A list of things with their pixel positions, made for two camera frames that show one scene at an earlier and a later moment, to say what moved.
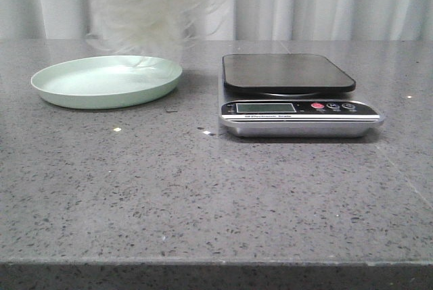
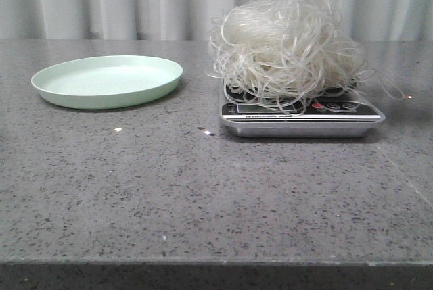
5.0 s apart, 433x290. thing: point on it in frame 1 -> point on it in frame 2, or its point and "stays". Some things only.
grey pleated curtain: [266, 3] stays
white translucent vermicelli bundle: [154, 9] -> [290, 48]
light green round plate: [104, 82] stays
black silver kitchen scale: [283, 95] stays
